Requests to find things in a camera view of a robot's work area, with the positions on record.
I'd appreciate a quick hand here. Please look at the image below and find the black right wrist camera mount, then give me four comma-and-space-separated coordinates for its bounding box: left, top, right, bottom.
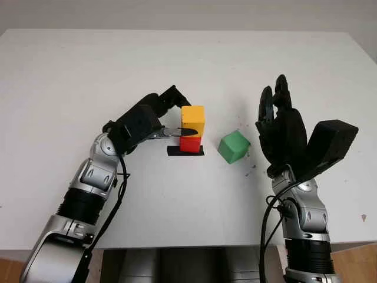
300, 119, 360, 180

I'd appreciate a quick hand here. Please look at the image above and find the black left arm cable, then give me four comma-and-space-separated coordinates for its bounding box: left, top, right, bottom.
73, 150, 131, 283

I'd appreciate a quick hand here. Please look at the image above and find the grey robot torso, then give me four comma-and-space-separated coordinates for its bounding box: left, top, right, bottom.
101, 246, 279, 283

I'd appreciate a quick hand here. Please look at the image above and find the red cube block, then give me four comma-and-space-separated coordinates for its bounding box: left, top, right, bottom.
179, 136, 202, 153

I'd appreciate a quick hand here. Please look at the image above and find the black tape strip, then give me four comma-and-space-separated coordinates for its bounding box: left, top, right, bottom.
166, 144, 205, 157

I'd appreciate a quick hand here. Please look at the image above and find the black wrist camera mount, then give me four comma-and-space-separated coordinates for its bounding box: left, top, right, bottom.
300, 119, 360, 180
102, 119, 138, 156

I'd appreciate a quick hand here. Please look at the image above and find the yellow cube block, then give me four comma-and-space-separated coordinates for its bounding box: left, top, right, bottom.
180, 105, 206, 137

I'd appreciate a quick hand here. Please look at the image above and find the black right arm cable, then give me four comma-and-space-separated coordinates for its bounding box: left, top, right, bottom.
259, 176, 299, 283

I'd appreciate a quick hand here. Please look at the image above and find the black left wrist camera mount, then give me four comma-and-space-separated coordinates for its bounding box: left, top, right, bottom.
102, 119, 138, 156

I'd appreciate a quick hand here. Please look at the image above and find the green cube block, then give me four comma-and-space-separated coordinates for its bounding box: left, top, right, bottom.
218, 130, 252, 164

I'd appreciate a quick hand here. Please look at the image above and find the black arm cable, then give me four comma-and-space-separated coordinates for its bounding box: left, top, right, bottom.
73, 150, 131, 283
259, 176, 299, 283

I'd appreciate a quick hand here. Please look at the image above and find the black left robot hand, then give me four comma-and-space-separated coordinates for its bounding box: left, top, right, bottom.
117, 84, 201, 146

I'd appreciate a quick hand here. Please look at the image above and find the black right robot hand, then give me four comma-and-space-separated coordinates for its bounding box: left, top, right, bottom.
254, 74, 309, 178

